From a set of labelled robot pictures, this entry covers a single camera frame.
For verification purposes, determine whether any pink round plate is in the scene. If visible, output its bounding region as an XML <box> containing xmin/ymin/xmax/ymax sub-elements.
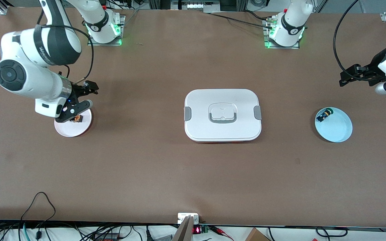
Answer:
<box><xmin>54</xmin><ymin>106</ymin><xmax>92</xmax><ymax>138</ymax></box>

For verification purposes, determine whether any light blue round plate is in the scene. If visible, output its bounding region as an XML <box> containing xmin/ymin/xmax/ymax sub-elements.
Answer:
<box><xmin>315</xmin><ymin>107</ymin><xmax>353</xmax><ymax>143</ymax></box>

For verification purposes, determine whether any lit equipment rack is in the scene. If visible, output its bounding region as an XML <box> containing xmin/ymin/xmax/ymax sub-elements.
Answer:
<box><xmin>171</xmin><ymin>0</ymin><xmax>221</xmax><ymax>10</ymax></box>

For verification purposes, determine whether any grey slanted bar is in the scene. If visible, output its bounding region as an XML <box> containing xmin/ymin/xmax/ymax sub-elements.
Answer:
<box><xmin>172</xmin><ymin>216</ymin><xmax>194</xmax><ymax>241</ymax></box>

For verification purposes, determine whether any brown cardboard box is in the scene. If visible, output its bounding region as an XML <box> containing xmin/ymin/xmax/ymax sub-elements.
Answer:
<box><xmin>245</xmin><ymin>228</ymin><xmax>271</xmax><ymax>241</ymax></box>

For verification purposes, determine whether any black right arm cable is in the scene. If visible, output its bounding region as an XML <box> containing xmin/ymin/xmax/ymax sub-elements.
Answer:
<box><xmin>37</xmin><ymin>9</ymin><xmax>95</xmax><ymax>88</ymax></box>

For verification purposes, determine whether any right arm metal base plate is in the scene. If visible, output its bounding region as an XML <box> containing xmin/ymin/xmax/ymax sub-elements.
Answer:
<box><xmin>87</xmin><ymin>15</ymin><xmax>126</xmax><ymax>46</ymax></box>

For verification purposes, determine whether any green push-button switch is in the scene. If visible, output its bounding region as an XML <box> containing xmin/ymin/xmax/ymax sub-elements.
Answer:
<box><xmin>316</xmin><ymin>108</ymin><xmax>334</xmax><ymax>123</ymax></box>

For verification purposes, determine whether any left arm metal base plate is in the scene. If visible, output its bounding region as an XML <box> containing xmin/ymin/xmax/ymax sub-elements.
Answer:
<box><xmin>263</xmin><ymin>18</ymin><xmax>300</xmax><ymax>50</ymax></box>

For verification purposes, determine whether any black looped cable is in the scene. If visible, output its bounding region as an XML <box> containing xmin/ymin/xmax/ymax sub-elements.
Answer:
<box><xmin>20</xmin><ymin>192</ymin><xmax>57</xmax><ymax>231</ymax></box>

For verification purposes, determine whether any white lidded box grey handle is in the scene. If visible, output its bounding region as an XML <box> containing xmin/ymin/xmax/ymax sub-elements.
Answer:
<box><xmin>184</xmin><ymin>89</ymin><xmax>262</xmax><ymax>143</ymax></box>

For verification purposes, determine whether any thin black table cable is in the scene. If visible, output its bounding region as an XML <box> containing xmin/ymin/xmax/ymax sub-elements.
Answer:
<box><xmin>208</xmin><ymin>10</ymin><xmax>274</xmax><ymax>29</ymax></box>

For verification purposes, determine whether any black coiled cable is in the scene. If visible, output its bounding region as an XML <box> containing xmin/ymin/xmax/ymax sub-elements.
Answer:
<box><xmin>315</xmin><ymin>227</ymin><xmax>348</xmax><ymax>238</ymax></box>

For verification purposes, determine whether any white table edge bracket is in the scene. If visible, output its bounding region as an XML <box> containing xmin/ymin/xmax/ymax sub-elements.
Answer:
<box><xmin>178</xmin><ymin>213</ymin><xmax>199</xmax><ymax>225</ymax></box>

